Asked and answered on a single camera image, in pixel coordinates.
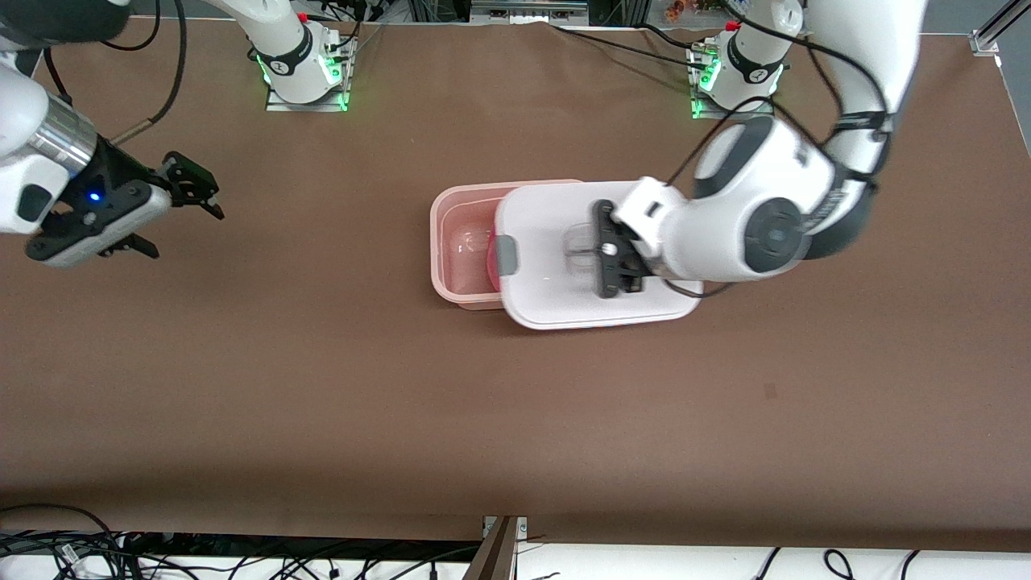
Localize white box lid grey clips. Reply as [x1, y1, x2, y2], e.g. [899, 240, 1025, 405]
[494, 181, 704, 331]

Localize pink plush toy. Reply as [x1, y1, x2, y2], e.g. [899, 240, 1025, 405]
[483, 238, 507, 292]

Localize pink translucent plastic box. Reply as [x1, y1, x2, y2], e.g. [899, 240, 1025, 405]
[429, 179, 585, 313]

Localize brown paper table cover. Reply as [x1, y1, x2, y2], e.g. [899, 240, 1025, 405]
[0, 14, 1031, 553]

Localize colourful background figure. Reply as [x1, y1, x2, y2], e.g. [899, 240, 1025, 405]
[664, 0, 727, 22]

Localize brown support beam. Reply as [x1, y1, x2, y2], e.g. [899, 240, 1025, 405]
[462, 517, 517, 580]

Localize aluminium corner profile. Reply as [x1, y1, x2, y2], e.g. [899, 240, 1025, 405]
[970, 0, 1031, 57]

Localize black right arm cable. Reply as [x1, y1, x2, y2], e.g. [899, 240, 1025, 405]
[42, 0, 188, 147]

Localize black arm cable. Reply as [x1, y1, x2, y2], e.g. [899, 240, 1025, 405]
[42, 0, 188, 147]
[656, 0, 893, 301]

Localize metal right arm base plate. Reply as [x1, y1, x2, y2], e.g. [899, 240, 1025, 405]
[266, 36, 350, 113]

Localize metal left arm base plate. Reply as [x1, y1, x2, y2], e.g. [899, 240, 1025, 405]
[689, 42, 776, 122]

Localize long black table cable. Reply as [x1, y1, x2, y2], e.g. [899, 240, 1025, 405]
[552, 23, 700, 68]

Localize short black table cable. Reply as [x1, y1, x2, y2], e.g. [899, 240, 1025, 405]
[636, 23, 711, 51]

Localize metal table edge bracket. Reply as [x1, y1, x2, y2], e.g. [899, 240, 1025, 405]
[482, 516, 529, 558]

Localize aluminium background frame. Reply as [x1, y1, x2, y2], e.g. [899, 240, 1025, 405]
[407, 0, 645, 25]

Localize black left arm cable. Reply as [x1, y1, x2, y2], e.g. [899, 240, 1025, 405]
[656, 0, 893, 301]

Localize black cable tangle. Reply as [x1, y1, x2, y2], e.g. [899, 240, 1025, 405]
[0, 504, 484, 580]

